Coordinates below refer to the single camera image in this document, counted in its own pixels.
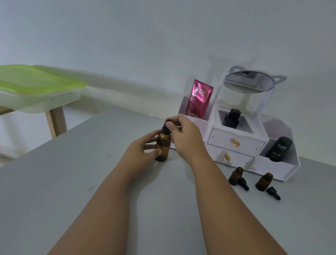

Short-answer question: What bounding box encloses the person's right hand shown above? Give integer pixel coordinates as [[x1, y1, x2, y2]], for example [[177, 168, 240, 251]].
[[165, 115, 211, 161]]

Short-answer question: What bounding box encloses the person's left hand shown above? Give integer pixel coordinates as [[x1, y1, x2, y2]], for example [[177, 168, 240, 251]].
[[118, 129, 164, 180]]

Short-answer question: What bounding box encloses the large amber glass bottle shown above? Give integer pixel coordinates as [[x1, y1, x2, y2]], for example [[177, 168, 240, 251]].
[[155, 131, 173, 162]]

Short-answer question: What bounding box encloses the black dropper cap with bulb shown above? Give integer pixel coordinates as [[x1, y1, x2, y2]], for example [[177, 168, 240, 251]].
[[162, 120, 174, 135]]

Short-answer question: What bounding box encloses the person's left forearm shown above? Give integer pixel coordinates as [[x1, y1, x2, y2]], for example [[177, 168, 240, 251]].
[[48, 164, 138, 255]]

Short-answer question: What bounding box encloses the person's right forearm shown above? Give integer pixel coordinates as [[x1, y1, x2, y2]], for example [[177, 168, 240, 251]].
[[185, 150, 289, 255]]

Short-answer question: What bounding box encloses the pink foil sachet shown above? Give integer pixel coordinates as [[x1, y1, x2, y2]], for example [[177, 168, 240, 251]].
[[184, 79, 214, 119]]

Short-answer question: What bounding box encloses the black square perfume bottle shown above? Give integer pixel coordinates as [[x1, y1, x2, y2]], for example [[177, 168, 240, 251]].
[[222, 108, 242, 127]]

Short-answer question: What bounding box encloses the white drawer with gold knob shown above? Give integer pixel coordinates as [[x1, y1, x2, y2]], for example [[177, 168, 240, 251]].
[[206, 144, 255, 170], [208, 128, 266, 157]]

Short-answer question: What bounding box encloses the small amber glass bottle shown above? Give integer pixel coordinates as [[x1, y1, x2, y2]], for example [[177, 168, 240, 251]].
[[228, 166, 244, 187], [255, 172, 274, 192]]

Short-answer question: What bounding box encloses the round cat-ear mirror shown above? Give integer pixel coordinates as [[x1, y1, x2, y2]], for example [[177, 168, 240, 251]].
[[224, 65, 287, 94]]

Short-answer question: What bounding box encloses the light wooden table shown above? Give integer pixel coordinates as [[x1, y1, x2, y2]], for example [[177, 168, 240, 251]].
[[0, 106, 68, 139]]

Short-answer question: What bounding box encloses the black deodorant stick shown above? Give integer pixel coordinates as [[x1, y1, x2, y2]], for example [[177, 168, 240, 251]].
[[265, 136, 293, 162]]

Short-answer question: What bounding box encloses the white cosmetic organizer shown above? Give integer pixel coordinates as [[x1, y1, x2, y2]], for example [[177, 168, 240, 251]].
[[177, 70, 301, 183]]

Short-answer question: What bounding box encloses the clear plastic container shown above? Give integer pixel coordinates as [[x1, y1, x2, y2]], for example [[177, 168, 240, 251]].
[[0, 87, 81, 114]]

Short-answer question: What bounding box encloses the green plastic container lid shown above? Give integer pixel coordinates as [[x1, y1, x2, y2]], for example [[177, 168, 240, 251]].
[[0, 64, 86, 96]]

